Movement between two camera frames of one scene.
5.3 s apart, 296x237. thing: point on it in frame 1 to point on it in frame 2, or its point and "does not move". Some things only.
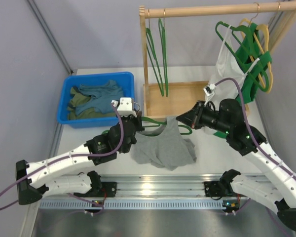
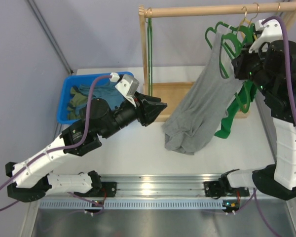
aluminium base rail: [147, 185] does not move
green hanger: [150, 119] to [234, 40]
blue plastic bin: [126, 80] does not move
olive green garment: [76, 98] does not move
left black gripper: [138, 120] to [141, 109]
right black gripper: [193, 117] to [238, 62]
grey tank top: [167, 149] to [195, 123]
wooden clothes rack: [182, 98] does not move
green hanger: [163, 50] to [151, 73]
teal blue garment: [100, 95] does not move
